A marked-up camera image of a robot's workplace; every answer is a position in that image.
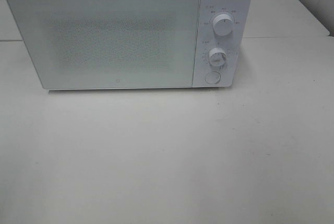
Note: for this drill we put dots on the white microwave oven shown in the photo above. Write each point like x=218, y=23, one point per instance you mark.
x=224, y=38

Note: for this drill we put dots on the round door release button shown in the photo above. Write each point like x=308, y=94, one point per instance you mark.
x=212, y=77

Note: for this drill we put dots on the white microwave knob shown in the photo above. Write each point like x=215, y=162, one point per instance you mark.
x=217, y=57
x=223, y=24

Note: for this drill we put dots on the white microwave door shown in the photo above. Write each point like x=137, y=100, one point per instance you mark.
x=103, y=44

